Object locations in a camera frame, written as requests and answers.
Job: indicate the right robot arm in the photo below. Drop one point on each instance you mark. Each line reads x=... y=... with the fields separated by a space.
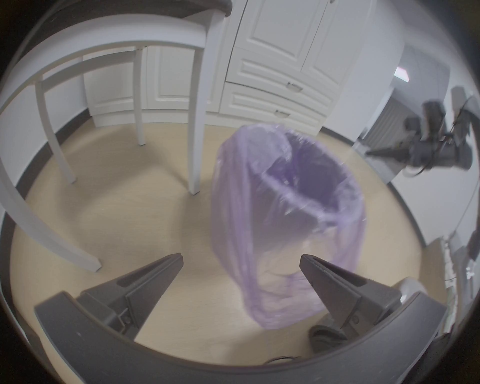
x=461 y=157

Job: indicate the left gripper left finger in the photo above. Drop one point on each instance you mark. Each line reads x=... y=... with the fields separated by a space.
x=150 y=288

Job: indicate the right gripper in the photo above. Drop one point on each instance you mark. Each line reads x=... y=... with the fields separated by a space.
x=425 y=153

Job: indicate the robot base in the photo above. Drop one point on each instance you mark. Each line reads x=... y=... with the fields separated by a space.
x=412 y=290

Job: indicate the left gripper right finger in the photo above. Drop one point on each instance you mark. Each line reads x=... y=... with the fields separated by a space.
x=333 y=290

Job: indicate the white wardrobe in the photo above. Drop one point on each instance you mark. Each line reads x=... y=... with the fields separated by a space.
x=277 y=30

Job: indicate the purple plastic bag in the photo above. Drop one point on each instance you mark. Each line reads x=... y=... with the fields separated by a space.
x=240 y=225

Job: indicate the white trash bin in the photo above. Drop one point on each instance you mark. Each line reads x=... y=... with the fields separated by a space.
x=285 y=232

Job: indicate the grey and white chair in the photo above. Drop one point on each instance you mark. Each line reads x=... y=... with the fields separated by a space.
x=112 y=35

